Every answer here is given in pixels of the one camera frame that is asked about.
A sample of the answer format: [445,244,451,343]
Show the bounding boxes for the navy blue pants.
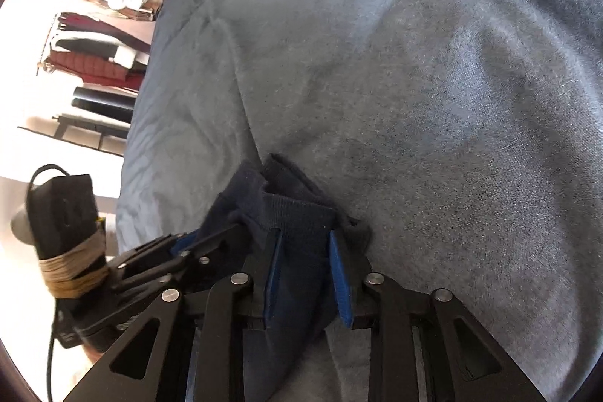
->
[186,153,373,402]

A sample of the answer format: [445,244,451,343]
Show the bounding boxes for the black tower fan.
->
[72,86,138,125]

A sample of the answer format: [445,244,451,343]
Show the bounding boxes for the black cable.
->
[27,164,76,398]

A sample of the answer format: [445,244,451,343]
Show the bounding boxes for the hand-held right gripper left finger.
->
[61,234,284,402]

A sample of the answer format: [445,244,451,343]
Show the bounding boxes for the grey-blue bed blanket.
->
[115,0,603,402]

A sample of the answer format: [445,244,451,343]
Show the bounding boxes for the wavy standing mirror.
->
[18,123,126,158]

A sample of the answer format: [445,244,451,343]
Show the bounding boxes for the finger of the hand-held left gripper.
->
[114,224,246,295]
[110,231,195,272]

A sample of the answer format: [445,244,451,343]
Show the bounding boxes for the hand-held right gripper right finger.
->
[329,231,549,402]

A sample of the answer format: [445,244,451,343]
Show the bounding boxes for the black ladder stand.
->
[51,113,132,151]

